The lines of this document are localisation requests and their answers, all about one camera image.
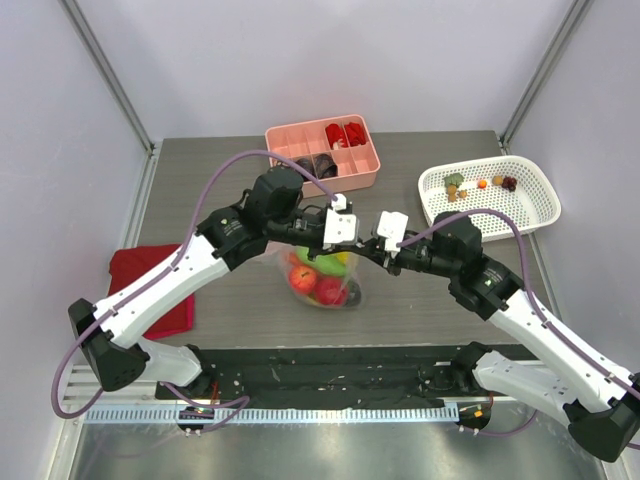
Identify yellow toy banana bunch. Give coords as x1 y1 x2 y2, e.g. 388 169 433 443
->
335 252 349 264

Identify green toy vegetable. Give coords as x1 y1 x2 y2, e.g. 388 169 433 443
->
295 247 348 277

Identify dark toy mangosteen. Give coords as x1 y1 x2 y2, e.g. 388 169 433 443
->
344 279 363 308

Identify clear zip top bag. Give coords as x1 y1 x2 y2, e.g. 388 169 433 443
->
275 245 364 310

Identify red toy apple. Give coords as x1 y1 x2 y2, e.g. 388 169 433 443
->
314 277 348 306

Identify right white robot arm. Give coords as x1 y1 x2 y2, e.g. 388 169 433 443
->
354 210 639 462

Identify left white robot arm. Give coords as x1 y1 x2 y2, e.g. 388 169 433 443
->
68 167 359 399

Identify black items in box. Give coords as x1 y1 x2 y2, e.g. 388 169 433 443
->
295 153 338 180

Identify pink divided storage box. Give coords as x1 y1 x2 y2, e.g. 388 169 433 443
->
265 114 381 193

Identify green toy leafy piece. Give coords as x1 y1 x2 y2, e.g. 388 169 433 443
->
444 172 464 188

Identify red clips in box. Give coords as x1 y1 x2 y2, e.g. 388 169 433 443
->
325 122 368 150

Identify dark toy grapes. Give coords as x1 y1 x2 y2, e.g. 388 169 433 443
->
501 176 517 192

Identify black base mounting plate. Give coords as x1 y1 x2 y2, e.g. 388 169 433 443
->
179 346 488 410

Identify white perforated plastic basket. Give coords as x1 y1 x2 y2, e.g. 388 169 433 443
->
418 155 561 234

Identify red folded cloth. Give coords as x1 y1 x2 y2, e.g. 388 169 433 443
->
107 243 196 341

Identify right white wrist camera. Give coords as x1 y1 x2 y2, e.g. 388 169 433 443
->
373 211 409 255

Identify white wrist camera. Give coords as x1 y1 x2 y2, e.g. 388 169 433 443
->
322 194 359 250
373 211 409 255

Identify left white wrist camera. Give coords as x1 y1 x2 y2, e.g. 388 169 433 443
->
322 194 359 250

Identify white slotted cable duct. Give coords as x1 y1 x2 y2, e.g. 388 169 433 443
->
85 403 459 425

